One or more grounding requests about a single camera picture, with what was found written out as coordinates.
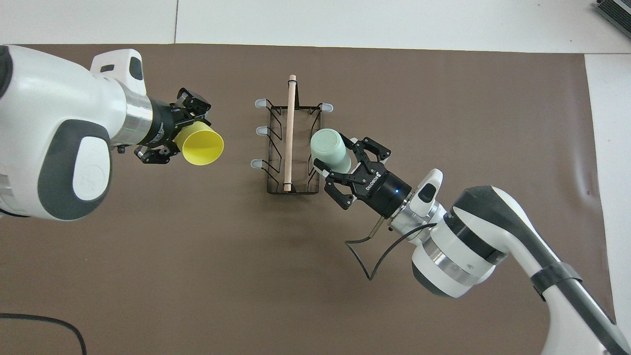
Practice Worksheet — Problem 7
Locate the green plastic cup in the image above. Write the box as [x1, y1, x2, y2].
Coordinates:
[310, 129, 352, 174]

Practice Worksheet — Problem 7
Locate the grey ribbed device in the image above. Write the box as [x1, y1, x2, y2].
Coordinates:
[593, 0, 631, 26]

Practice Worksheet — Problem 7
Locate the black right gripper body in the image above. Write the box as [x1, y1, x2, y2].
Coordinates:
[357, 170, 413, 218]

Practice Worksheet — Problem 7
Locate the black wire cup rack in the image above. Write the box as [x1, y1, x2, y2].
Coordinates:
[250, 74, 334, 195]

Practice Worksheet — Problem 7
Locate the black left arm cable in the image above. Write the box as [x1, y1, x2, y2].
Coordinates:
[0, 313, 88, 355]

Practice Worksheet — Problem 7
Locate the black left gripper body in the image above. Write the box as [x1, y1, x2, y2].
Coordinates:
[137, 98, 181, 147]

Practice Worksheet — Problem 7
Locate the yellow plastic cup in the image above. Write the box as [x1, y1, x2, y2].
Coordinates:
[174, 123, 225, 167]

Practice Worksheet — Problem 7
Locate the brown table mat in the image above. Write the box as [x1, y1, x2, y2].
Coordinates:
[0, 43, 620, 355]

